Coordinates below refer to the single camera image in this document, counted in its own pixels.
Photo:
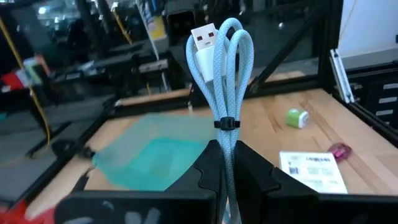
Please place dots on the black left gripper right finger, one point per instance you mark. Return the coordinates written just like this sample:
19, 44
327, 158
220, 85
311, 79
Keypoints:
252, 174

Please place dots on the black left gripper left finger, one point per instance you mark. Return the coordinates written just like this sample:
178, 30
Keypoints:
208, 174

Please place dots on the green white Acer box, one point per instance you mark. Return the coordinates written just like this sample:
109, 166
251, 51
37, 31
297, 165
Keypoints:
312, 171

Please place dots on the teal translucent plastic bin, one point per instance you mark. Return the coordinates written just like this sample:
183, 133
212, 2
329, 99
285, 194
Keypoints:
155, 155

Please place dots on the white aluminium bar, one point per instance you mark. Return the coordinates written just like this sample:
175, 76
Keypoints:
341, 77

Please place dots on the black drawer cabinet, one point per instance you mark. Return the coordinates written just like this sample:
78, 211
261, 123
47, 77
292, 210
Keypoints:
379, 93

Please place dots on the white yellow banner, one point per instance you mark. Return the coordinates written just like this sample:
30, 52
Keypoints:
155, 28

